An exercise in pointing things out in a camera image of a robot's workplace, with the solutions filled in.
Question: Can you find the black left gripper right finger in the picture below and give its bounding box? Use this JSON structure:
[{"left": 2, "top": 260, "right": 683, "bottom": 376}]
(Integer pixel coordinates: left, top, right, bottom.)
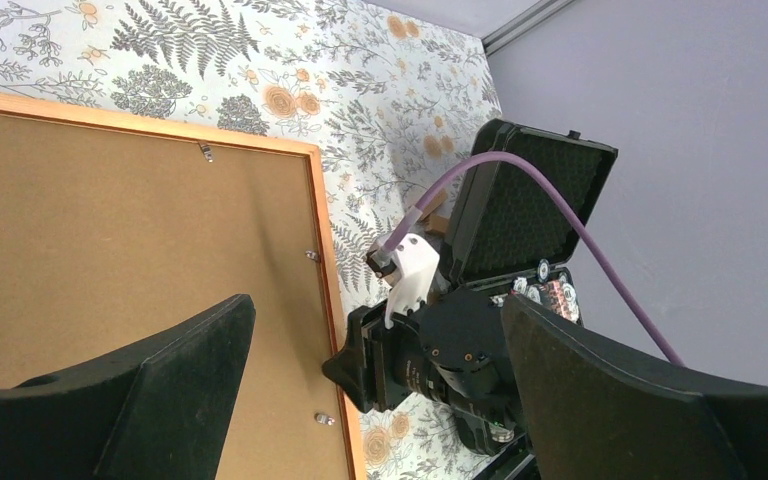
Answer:
[{"left": 502, "top": 296, "right": 768, "bottom": 479}]

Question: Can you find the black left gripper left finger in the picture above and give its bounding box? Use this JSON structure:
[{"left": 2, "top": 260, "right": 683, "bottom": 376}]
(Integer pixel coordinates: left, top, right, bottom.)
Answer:
[{"left": 0, "top": 294, "right": 256, "bottom": 479}]

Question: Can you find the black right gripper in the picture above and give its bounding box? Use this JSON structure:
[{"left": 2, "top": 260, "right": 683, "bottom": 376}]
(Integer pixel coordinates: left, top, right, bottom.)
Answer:
[{"left": 322, "top": 288, "right": 526, "bottom": 455}]

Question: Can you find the brown cardboard backing board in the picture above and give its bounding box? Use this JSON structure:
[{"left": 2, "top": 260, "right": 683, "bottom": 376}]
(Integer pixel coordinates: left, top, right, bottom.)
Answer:
[{"left": 0, "top": 114, "right": 362, "bottom": 479}]

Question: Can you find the orange wooden picture frame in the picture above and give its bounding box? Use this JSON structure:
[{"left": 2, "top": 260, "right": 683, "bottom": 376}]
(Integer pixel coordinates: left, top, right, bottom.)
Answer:
[{"left": 0, "top": 94, "right": 365, "bottom": 479}]

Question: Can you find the black poker chip case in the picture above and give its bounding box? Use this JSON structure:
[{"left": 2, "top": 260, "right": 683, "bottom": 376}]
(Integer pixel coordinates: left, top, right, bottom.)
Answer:
[{"left": 439, "top": 119, "right": 618, "bottom": 324}]

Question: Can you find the floral patterned table mat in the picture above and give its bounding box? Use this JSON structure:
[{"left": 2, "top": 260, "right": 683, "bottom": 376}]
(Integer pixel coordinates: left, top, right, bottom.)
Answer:
[{"left": 0, "top": 0, "right": 531, "bottom": 480}]

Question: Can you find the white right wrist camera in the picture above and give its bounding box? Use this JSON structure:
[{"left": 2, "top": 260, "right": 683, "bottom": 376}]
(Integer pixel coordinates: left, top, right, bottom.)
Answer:
[{"left": 384, "top": 233, "right": 440, "bottom": 330}]

